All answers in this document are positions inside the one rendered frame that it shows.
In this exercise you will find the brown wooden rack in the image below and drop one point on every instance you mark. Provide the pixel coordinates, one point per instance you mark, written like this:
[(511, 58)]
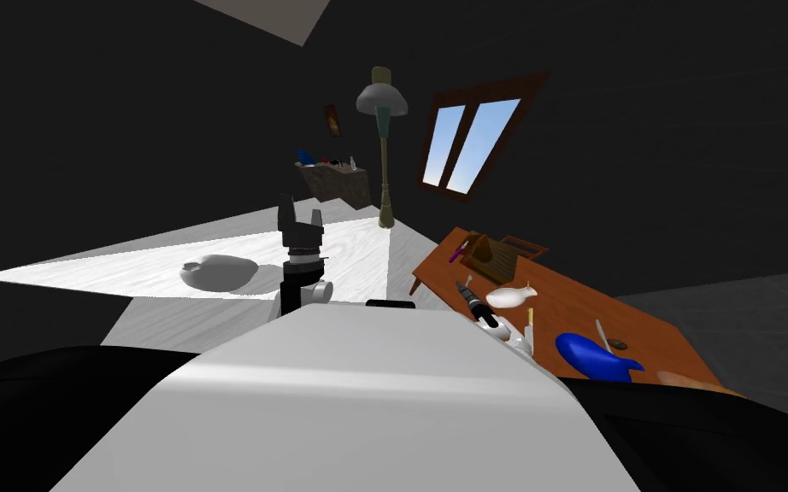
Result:
[(493, 256)]

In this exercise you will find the small brown object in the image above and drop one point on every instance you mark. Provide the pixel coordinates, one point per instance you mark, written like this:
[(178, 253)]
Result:
[(617, 343)]

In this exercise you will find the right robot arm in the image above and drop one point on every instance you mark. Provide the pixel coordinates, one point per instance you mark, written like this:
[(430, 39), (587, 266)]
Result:
[(708, 444)]

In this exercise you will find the grey round pot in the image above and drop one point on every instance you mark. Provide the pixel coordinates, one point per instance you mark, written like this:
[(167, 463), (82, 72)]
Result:
[(219, 272)]

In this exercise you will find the white bottle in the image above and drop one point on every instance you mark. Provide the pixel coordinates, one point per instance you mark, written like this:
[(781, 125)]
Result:
[(507, 296)]

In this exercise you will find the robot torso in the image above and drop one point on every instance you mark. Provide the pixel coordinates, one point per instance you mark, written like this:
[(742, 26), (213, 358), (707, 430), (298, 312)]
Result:
[(339, 403)]

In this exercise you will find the floor lamp with grey shade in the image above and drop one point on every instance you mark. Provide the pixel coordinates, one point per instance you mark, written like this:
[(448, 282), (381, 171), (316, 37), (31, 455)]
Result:
[(382, 102)]

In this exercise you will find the white and yellow stick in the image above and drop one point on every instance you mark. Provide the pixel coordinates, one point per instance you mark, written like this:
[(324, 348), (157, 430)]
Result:
[(530, 328)]

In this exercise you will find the small wall picture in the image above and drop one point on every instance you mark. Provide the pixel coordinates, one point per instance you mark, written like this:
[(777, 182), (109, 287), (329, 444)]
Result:
[(332, 120)]

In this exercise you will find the purple pen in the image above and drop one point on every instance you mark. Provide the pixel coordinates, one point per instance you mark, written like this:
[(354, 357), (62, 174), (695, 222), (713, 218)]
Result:
[(459, 251)]

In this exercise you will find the blue rounded object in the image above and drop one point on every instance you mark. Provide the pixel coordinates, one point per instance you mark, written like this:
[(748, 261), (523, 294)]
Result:
[(592, 359)]

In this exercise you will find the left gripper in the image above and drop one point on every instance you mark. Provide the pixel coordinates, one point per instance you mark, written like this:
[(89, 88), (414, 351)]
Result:
[(302, 238)]

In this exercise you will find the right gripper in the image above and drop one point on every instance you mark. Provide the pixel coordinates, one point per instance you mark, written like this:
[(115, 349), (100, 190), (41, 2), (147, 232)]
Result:
[(475, 303)]

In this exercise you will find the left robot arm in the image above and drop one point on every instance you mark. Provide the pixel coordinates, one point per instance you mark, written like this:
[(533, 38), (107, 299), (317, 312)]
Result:
[(296, 287)]

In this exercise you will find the grey knife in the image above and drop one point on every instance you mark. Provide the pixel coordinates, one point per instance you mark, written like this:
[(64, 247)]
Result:
[(604, 336)]

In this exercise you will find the brown framed window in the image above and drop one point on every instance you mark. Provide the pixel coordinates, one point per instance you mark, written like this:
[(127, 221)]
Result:
[(472, 140)]

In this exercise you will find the brown wooden table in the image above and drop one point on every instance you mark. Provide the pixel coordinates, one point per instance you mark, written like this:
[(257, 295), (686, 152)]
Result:
[(565, 301)]

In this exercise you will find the dark sideboard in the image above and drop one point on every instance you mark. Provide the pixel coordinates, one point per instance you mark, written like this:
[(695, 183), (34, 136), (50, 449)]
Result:
[(336, 181)]

